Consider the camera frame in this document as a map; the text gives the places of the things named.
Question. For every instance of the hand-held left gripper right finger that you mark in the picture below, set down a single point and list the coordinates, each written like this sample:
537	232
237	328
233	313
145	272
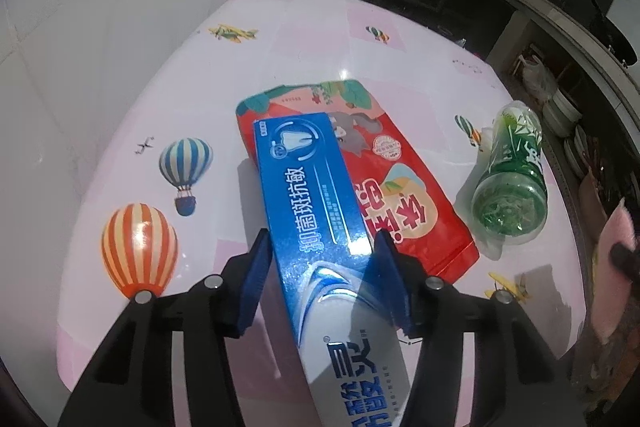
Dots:
395	287

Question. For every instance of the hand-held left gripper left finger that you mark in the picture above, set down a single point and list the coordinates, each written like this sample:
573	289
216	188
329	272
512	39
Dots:
252	287

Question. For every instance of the red snack bag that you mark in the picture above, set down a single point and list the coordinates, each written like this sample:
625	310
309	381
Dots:
420	217

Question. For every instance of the blue white toothpaste box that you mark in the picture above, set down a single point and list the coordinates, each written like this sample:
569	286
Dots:
310	187

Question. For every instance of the green label plastic bottle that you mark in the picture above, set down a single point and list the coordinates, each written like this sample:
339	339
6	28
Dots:
510	187

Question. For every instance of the pink basin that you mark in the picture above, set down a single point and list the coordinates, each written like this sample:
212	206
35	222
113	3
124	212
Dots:
610	297

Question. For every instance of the pile of brown utensils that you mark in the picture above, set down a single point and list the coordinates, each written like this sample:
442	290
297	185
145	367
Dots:
595	197

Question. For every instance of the stack of plates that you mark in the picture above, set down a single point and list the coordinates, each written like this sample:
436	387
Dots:
579	152

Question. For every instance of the stack of white bowls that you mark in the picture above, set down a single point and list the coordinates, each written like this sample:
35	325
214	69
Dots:
562	113

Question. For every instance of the white plastic bag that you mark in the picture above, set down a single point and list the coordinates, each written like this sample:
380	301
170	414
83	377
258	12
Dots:
539	77

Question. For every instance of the black wok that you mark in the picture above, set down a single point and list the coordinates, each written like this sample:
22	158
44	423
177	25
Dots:
615	42

